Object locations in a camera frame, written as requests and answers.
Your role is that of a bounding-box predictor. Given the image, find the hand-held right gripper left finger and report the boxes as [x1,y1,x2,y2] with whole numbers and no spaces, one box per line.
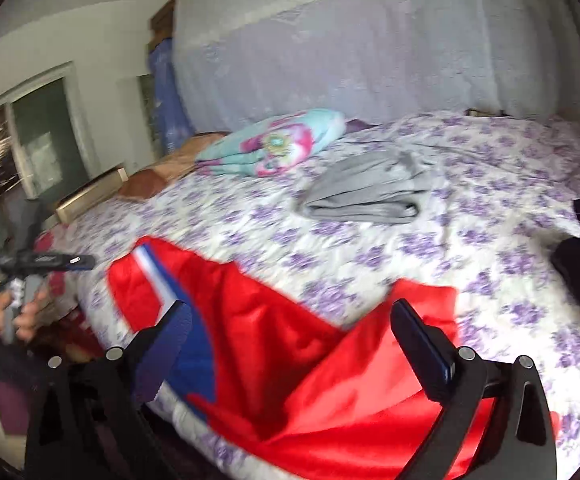
[24,301,193,480]

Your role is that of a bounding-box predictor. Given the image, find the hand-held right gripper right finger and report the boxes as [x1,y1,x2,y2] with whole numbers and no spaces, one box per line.
[391,298,559,480]

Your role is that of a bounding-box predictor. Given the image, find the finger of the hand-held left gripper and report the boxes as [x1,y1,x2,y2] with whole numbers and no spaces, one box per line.
[0,253,97,275]

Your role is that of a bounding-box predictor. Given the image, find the red pants with striped waistband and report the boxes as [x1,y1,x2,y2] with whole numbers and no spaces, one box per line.
[106,237,562,480]

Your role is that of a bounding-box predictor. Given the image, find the person's left hand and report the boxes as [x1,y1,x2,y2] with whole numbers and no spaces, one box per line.
[0,285,59,345]

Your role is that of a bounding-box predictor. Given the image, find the red patterned cloth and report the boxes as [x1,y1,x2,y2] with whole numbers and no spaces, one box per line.
[34,232,103,363]

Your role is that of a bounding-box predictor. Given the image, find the beige wooden board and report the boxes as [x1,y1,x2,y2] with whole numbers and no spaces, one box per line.
[54,164,130,225]

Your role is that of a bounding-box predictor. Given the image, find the purple floral bedspread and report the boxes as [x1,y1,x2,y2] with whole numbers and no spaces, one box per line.
[34,110,580,480]

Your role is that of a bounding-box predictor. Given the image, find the window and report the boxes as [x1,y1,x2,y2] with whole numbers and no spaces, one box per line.
[0,61,91,261]

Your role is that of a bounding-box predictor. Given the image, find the orange brown pillow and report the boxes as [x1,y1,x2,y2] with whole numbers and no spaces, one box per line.
[117,131,231,204]

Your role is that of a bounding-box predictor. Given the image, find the grey folded garment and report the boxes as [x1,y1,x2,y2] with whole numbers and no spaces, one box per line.
[297,149,444,226]

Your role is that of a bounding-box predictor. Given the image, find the blue curtain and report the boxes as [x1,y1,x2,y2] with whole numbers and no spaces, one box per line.
[147,36,197,159]

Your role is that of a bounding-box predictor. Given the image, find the teal pink printed blanket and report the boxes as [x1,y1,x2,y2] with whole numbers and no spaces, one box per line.
[195,108,347,179]

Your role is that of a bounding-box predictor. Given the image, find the wooden wardrobe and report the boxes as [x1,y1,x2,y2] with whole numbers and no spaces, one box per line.
[149,0,179,50]

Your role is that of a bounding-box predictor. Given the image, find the white lace cover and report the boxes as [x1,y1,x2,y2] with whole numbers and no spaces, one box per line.
[172,0,580,134]

